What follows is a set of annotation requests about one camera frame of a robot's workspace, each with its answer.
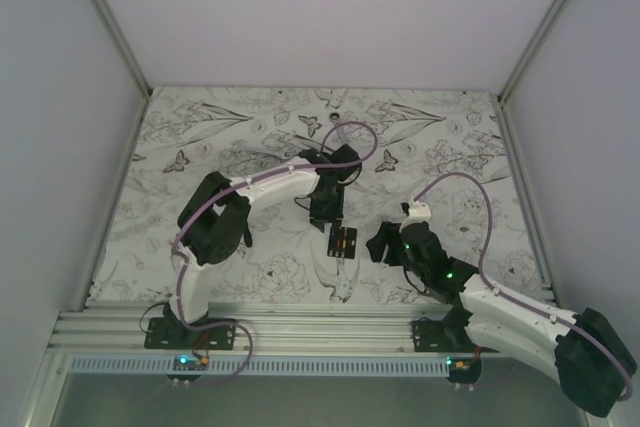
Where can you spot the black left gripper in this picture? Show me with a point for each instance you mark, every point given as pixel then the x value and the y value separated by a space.
pixel 320 218

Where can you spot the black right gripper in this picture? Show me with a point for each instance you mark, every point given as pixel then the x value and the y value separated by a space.
pixel 389 233

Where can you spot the black fuse box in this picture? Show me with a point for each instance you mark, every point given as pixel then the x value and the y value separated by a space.
pixel 343 251

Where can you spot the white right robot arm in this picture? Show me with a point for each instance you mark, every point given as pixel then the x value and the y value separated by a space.
pixel 580 351

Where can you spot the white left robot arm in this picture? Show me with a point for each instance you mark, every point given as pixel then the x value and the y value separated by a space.
pixel 215 220

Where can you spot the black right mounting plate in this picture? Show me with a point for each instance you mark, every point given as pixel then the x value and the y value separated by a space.
pixel 439 336

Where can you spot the black mounting plate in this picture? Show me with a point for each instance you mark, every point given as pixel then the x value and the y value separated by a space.
pixel 170 334
pixel 439 336

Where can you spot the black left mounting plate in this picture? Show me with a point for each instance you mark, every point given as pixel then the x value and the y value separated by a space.
pixel 170 334

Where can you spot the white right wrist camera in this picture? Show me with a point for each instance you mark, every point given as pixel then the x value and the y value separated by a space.
pixel 416 211

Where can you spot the black handled screwdriver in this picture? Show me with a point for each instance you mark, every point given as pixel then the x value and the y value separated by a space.
pixel 248 239

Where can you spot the white slotted cable duct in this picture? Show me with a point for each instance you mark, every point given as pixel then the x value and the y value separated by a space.
pixel 263 366

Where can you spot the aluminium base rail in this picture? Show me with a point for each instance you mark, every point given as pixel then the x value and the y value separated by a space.
pixel 298 329

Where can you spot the aluminium frame post left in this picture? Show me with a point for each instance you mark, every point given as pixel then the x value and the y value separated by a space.
pixel 121 45

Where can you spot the aluminium frame post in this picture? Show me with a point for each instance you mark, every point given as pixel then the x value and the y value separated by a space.
pixel 541 33
pixel 121 45

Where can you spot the aluminium frame post right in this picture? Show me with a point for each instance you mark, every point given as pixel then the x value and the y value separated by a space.
pixel 541 33

